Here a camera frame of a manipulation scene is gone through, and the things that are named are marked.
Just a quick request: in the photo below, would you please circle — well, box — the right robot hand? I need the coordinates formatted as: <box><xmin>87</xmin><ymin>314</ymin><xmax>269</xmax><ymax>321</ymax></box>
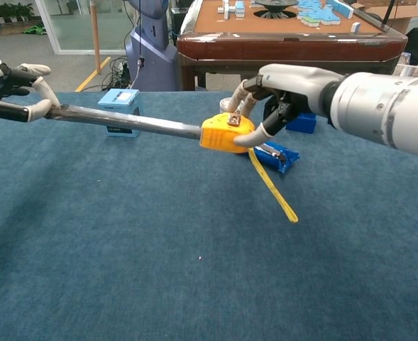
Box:
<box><xmin>229</xmin><ymin>63</ymin><xmax>344</xmax><ymax>147</ymax></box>

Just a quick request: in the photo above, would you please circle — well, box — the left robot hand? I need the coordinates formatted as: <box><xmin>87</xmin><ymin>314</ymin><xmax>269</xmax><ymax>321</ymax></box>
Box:
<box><xmin>0</xmin><ymin>58</ymin><xmax>62</xmax><ymax>124</ymax></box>

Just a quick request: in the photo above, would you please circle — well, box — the yellow tape measure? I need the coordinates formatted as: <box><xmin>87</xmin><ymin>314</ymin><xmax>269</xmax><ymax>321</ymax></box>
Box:
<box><xmin>45</xmin><ymin>103</ymin><xmax>299</xmax><ymax>224</ymax></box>

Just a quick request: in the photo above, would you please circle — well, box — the blue toy brick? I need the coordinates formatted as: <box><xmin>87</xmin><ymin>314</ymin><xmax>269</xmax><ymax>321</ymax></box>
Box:
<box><xmin>285</xmin><ymin>112</ymin><xmax>319</xmax><ymax>135</ymax></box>

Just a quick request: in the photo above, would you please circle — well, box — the brown mahjong table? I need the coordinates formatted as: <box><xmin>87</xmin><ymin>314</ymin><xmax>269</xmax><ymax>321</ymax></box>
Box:
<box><xmin>176</xmin><ymin>0</ymin><xmax>408</xmax><ymax>92</ymax></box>

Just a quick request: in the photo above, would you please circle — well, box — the blue snack packet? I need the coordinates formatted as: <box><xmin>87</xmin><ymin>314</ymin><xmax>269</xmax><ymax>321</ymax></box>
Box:
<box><xmin>253</xmin><ymin>141</ymin><xmax>301</xmax><ymax>175</ymax></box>

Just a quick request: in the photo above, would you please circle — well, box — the light blue cardboard box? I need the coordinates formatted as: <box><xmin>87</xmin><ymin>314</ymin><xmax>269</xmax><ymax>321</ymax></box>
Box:
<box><xmin>97</xmin><ymin>88</ymin><xmax>142</xmax><ymax>139</ymax></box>

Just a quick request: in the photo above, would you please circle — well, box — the brown cardboard box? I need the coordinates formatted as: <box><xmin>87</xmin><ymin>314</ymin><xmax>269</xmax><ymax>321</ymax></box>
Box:
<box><xmin>350</xmin><ymin>0</ymin><xmax>418</xmax><ymax>35</ymax></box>

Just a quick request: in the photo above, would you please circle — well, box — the blue table cloth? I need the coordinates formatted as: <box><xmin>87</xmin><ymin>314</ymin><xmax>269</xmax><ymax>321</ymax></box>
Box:
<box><xmin>0</xmin><ymin>90</ymin><xmax>418</xmax><ymax>341</ymax></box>

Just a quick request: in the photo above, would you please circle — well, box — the orange wooden post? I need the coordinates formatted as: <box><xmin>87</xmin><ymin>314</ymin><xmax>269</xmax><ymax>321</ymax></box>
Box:
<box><xmin>89</xmin><ymin>0</ymin><xmax>102</xmax><ymax>75</ymax></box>

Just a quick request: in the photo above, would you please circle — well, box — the black cable tangle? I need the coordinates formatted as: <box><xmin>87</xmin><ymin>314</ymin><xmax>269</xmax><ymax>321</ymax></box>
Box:
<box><xmin>101</xmin><ymin>56</ymin><xmax>133</xmax><ymax>92</ymax></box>

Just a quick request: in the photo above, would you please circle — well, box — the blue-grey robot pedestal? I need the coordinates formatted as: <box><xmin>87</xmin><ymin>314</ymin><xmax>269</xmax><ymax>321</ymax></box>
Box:
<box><xmin>125</xmin><ymin>0</ymin><xmax>180</xmax><ymax>92</ymax></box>

